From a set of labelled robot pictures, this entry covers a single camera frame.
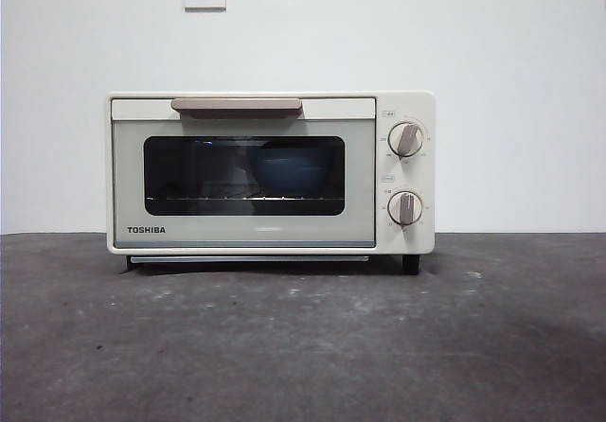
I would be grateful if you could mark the blue ribbed bowl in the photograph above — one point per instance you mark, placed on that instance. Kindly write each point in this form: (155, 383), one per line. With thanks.
(291, 171)

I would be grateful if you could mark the beige timer knob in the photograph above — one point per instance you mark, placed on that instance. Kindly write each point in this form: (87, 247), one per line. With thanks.
(404, 209)

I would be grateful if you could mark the cream Toshiba toaster oven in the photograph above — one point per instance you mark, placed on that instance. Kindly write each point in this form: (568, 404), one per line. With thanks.
(426, 176)

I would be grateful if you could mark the beige temperature knob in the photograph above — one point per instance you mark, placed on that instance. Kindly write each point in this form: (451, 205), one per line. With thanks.
(405, 140)

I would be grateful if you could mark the metal crumb tray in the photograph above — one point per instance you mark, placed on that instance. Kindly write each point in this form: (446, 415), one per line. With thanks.
(237, 258)

